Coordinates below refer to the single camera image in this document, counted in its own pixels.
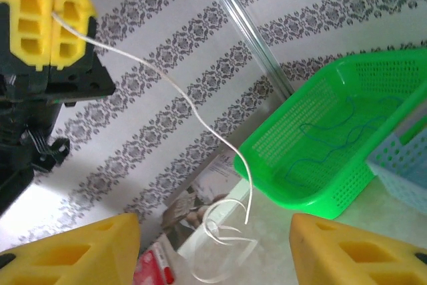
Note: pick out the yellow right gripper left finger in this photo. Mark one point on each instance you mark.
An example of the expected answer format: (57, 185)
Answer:
(66, 258)

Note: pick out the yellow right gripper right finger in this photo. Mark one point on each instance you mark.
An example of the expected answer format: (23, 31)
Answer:
(360, 258)

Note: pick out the small red box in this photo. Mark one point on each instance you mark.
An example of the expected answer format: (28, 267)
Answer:
(150, 268)

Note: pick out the green plastic basket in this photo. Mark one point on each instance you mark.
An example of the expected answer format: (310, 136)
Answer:
(300, 195)

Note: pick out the light blue plastic basket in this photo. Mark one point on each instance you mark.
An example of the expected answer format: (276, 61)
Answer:
(400, 165)

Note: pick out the softcover book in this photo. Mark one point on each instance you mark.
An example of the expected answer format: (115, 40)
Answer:
(187, 205)

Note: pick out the aluminium frame post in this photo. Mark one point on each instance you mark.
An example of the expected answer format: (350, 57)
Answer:
(243, 24)

